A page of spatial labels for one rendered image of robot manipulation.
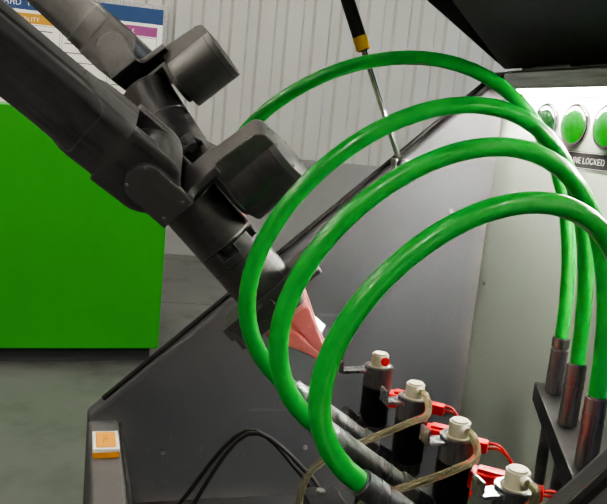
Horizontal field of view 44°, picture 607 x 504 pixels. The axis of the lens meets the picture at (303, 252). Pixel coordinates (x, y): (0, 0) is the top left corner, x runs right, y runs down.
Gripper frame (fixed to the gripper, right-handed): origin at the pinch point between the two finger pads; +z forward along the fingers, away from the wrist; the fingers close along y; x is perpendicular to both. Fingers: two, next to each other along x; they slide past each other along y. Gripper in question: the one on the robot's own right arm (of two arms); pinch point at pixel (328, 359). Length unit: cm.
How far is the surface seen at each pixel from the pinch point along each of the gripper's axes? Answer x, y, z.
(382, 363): -0.3, 3.6, 3.5
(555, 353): 5.4, 17.2, 16.4
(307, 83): 9.7, 15.4, -20.8
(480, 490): -23.4, 5.6, 6.2
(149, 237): 321, -81, -16
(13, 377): 284, -168, -8
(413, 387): -7.4, 5.1, 4.4
